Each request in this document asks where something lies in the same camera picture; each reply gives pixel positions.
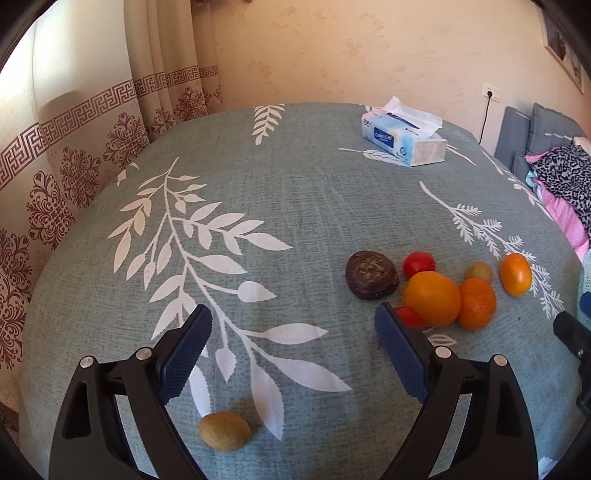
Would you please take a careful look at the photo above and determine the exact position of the pink dotted blanket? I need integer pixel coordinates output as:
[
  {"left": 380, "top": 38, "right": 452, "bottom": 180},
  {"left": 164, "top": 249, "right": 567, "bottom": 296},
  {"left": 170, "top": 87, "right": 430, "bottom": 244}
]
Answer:
[{"left": 525, "top": 152, "right": 591, "bottom": 264}]

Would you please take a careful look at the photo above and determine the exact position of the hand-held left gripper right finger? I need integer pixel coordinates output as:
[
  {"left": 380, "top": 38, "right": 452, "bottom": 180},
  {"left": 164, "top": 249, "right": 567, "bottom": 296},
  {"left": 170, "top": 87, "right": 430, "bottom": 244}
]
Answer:
[{"left": 374, "top": 302, "right": 539, "bottom": 480}]

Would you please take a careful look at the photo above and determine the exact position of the olive-brown kiwi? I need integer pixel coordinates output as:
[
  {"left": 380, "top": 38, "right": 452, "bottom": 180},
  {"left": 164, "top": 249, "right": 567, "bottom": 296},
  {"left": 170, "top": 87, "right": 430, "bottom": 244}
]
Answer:
[{"left": 199, "top": 411, "right": 253, "bottom": 452}]

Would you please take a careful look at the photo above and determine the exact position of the grey padded headboard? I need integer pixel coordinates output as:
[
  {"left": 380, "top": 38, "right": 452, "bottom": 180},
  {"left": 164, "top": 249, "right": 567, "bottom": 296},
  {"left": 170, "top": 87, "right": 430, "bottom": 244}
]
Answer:
[{"left": 494, "top": 106, "right": 532, "bottom": 172}]

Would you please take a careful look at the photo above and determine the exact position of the red tomato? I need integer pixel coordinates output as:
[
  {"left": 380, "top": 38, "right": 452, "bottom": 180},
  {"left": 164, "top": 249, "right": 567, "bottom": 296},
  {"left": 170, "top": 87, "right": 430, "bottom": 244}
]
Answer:
[
  {"left": 393, "top": 305, "right": 426, "bottom": 330},
  {"left": 403, "top": 251, "right": 437, "bottom": 280}
]

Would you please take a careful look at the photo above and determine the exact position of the blue white tissue pack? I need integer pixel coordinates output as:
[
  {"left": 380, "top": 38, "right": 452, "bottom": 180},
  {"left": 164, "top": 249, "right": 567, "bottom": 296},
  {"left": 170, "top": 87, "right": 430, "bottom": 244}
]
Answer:
[{"left": 361, "top": 96, "right": 448, "bottom": 168}]

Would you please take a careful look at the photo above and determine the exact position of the grey cushion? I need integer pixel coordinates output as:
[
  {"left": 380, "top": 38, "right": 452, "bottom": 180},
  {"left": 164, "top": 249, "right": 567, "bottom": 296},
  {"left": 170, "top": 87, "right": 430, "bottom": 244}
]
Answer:
[{"left": 513, "top": 102, "right": 588, "bottom": 178}]

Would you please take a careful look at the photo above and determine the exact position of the deep orange tangerine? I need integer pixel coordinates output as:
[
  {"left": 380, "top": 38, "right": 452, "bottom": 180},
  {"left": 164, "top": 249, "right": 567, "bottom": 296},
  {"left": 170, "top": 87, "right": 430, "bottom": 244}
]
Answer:
[
  {"left": 457, "top": 278, "right": 498, "bottom": 331},
  {"left": 499, "top": 253, "right": 533, "bottom": 297}
]

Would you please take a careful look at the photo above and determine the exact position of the framed wall picture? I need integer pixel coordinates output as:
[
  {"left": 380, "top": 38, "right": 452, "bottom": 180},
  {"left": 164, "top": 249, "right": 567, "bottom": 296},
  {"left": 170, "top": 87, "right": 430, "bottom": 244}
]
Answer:
[{"left": 537, "top": 4, "right": 585, "bottom": 88}]

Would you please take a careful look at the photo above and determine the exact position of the small yellow-green kiwi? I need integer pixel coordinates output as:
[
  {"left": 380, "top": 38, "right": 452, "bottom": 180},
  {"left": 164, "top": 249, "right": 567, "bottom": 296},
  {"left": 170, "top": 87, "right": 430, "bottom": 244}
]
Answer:
[{"left": 464, "top": 261, "right": 494, "bottom": 284}]

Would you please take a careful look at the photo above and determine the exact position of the beige patterned curtain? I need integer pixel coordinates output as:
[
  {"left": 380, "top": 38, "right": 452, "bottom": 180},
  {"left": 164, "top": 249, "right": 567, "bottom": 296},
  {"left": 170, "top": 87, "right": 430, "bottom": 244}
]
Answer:
[{"left": 0, "top": 0, "right": 225, "bottom": 432}]

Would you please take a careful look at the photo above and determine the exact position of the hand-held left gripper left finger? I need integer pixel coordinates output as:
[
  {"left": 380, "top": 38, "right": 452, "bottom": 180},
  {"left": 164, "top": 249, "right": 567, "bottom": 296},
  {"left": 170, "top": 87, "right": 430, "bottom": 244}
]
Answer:
[{"left": 48, "top": 304, "right": 213, "bottom": 480}]

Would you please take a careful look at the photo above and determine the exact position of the large yellow-orange orange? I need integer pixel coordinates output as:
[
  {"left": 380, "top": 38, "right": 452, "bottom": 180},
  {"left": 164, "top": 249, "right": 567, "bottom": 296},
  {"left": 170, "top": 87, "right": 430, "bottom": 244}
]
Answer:
[{"left": 403, "top": 271, "right": 462, "bottom": 328}]

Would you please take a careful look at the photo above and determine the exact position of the dark purple passion fruit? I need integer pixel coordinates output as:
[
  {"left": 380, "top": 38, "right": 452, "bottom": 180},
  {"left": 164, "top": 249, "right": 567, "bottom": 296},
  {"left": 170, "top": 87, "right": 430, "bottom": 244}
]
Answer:
[{"left": 345, "top": 250, "right": 400, "bottom": 302}]

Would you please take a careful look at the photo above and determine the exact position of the leopard print cloth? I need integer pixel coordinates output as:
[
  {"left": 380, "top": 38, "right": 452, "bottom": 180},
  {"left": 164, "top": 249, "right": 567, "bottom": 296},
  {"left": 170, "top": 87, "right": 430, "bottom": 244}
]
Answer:
[{"left": 536, "top": 144, "right": 591, "bottom": 232}]

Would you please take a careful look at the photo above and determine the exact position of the black power cable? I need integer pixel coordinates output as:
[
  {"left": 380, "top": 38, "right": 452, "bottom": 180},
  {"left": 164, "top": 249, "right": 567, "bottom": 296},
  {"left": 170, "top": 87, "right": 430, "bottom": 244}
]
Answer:
[{"left": 477, "top": 96, "right": 492, "bottom": 145}]

